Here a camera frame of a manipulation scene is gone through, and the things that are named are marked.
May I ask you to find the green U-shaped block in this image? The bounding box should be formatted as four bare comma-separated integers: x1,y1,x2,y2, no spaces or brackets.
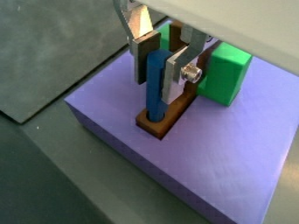
156,22,254,108

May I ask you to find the blue cylindrical peg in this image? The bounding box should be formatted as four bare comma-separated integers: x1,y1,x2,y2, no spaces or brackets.
146,49,172,123

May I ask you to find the purple board block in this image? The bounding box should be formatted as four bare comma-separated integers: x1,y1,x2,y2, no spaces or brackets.
65,53,299,224

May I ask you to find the brown L-shaped bracket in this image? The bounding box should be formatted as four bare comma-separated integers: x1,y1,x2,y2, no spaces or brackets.
135,19,223,141

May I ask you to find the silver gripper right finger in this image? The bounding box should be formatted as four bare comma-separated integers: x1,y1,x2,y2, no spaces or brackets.
163,24,208,104

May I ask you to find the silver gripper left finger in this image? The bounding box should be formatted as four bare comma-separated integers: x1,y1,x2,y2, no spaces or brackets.
112,0,162,84

